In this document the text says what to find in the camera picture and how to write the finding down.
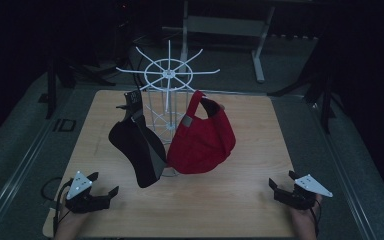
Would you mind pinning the person's left hand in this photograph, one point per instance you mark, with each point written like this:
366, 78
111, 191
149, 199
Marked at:
70, 226

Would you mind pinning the person's right hand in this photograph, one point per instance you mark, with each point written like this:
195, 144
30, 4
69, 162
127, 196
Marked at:
305, 221

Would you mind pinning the black metal stand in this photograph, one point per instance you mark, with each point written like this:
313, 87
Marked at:
51, 95
326, 101

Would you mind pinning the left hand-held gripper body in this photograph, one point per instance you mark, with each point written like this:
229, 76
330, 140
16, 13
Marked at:
80, 190

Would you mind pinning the grey black sun visor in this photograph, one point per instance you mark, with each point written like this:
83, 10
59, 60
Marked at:
136, 150

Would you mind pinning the red baseball cap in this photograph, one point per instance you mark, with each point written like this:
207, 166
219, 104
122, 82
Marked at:
203, 143

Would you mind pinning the white metal desk frame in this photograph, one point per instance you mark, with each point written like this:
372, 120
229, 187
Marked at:
228, 26

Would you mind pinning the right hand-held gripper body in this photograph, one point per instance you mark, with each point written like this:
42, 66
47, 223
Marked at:
305, 193

